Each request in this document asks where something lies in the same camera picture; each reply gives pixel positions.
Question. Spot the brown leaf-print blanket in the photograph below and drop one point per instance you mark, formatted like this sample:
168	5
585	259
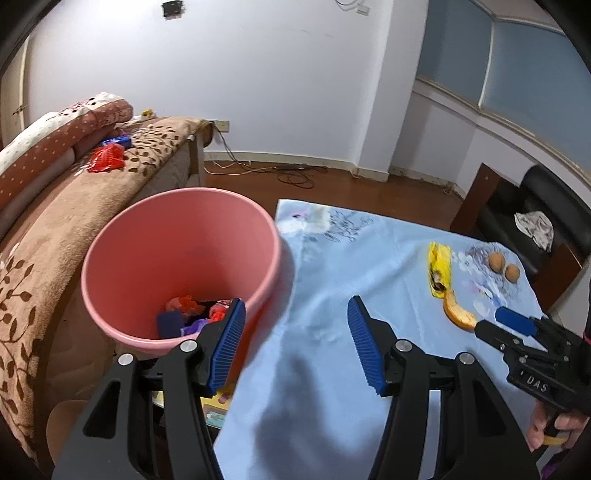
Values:
69	207

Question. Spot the crumpled white cloth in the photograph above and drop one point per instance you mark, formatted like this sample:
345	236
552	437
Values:
535	228

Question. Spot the white wall adapter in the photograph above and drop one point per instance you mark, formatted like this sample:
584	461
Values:
362	9

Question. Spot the walnut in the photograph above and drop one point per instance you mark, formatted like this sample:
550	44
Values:
497	262
512	273

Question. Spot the colourful printed box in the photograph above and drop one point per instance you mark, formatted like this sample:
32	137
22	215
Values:
217	408

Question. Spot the black leather chair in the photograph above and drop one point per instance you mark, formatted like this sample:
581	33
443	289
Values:
558	194

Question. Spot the red and white wrapper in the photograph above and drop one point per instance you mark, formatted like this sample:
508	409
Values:
219	311

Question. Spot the person's right hand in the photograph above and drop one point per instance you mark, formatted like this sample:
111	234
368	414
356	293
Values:
538	427

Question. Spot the black wall box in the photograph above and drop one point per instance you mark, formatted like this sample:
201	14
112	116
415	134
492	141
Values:
172	9

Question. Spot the white door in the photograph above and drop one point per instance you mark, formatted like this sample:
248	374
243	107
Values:
14	92

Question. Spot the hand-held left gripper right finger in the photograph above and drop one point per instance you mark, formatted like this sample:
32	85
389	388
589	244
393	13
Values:
364	346

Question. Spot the frosted window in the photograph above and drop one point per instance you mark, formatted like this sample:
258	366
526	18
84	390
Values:
531	60

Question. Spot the blue snack wrapper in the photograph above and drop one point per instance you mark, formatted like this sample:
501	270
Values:
117	141

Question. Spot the light blue tablecloth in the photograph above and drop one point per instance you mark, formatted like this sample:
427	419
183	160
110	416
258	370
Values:
323	277

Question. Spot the purple wrapper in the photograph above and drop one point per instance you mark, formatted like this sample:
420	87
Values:
194	328

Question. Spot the yellow snack wrapper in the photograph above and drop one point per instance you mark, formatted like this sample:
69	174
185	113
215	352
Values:
438	267

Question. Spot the folded polka-dot quilt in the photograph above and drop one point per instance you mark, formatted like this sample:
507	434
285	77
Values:
41	147

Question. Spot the brown wooden panel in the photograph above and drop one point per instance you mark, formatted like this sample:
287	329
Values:
478	203

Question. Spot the dark blue object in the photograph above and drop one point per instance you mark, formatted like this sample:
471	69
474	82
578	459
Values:
169	323

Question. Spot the red crinkled snack bag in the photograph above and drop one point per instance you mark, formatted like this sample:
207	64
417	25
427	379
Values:
107	159

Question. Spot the pink plastic bucket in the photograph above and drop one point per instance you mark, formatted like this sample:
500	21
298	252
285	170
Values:
184	240

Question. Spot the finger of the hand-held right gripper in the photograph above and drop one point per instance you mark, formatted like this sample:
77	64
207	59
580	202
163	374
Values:
494	334
515	321

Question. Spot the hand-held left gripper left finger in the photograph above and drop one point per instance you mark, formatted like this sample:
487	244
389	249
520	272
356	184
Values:
226	344

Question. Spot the red crumpled wrapper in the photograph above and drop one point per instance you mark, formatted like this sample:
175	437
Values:
181	304

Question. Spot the bed with mattress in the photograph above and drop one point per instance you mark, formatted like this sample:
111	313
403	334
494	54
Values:
180	161

